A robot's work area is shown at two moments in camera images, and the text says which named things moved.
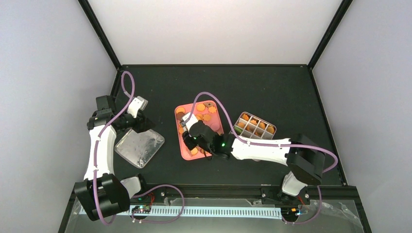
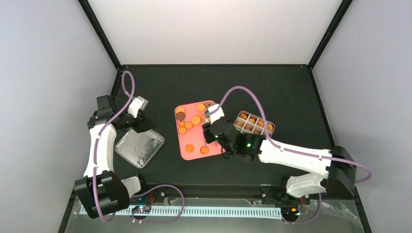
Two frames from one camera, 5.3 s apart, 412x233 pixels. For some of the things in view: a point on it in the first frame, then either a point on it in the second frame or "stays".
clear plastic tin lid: (139, 148) stays
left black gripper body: (138, 126) to (138, 125)
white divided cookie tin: (248, 125) stays
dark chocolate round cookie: (180, 115) stays
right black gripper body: (190, 145) to (208, 138)
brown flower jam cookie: (209, 104) stays
